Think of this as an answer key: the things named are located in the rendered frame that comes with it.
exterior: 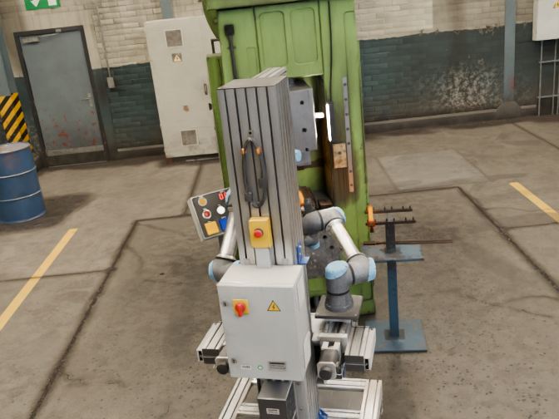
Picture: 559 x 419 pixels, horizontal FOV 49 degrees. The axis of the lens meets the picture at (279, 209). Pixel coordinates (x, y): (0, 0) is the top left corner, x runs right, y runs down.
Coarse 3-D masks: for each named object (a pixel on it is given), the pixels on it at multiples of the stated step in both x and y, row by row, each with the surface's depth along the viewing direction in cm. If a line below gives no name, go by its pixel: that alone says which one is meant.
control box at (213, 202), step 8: (216, 192) 400; (224, 192) 401; (192, 200) 392; (208, 200) 396; (216, 200) 398; (224, 200) 400; (192, 208) 392; (200, 208) 393; (208, 208) 394; (216, 208) 397; (224, 208) 398; (192, 216) 397; (200, 216) 391; (216, 216) 395; (224, 216) 397; (200, 224) 390; (200, 232) 391; (224, 232) 394; (200, 240) 395
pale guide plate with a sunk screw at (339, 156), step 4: (332, 144) 420; (336, 144) 419; (340, 144) 420; (344, 144) 420; (336, 148) 420; (340, 148) 420; (344, 148) 421; (336, 152) 421; (340, 152) 422; (344, 152) 422; (336, 156) 422; (340, 156) 422; (344, 156) 423; (336, 160) 423; (340, 160) 423; (344, 160) 424; (336, 164) 424; (340, 164) 424; (344, 164) 424; (336, 168) 425
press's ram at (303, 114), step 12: (300, 84) 415; (300, 96) 394; (312, 96) 395; (300, 108) 397; (312, 108) 397; (300, 120) 399; (312, 120) 400; (300, 132) 402; (312, 132) 403; (300, 144) 404; (312, 144) 405
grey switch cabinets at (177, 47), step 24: (144, 24) 879; (168, 24) 879; (192, 24) 878; (168, 48) 890; (192, 48) 890; (216, 48) 890; (168, 72) 902; (192, 72) 902; (168, 96) 914; (192, 96) 914; (168, 120) 926; (192, 120) 925; (168, 144) 938; (192, 144) 937; (216, 144) 940
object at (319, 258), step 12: (312, 192) 467; (324, 192) 464; (324, 240) 422; (312, 252) 424; (324, 252) 425; (336, 252) 426; (312, 264) 427; (324, 264) 428; (312, 276) 430; (324, 276) 431
